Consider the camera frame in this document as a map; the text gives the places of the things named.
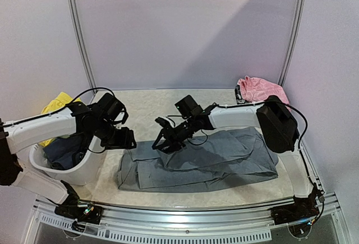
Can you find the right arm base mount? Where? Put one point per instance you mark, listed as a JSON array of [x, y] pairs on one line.
[[310, 208]]

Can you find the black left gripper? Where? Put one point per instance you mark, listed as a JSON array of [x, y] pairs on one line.
[[124, 142]]

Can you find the pink folded garment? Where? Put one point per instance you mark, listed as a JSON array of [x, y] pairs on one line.
[[254, 89]]

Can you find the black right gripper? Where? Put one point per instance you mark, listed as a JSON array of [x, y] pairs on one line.
[[168, 139]]

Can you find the left aluminium corner post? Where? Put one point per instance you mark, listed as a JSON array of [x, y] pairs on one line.
[[74, 13]]

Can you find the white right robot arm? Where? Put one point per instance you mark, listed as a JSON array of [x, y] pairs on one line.
[[278, 126]]

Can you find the yellow shorts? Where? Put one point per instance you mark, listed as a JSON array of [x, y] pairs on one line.
[[57, 103]]

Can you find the grey button-up shirt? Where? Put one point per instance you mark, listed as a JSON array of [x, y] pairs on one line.
[[224, 159]]

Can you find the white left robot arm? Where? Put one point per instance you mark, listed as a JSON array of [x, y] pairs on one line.
[[98, 120]]

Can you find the aluminium front rail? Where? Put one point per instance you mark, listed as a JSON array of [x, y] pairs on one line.
[[243, 224]]

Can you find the white laundry basket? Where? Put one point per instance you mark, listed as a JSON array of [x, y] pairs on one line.
[[83, 173]]

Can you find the navy blue garment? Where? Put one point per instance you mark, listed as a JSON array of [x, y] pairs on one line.
[[65, 153]]

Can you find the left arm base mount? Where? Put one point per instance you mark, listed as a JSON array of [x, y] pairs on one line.
[[71, 208]]

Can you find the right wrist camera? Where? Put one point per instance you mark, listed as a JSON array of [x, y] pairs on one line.
[[163, 122]]

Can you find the right aluminium corner post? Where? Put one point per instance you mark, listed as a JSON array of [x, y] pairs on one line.
[[292, 41]]

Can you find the aluminium corner post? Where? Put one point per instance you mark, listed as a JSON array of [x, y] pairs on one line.
[[292, 41], [74, 13]]

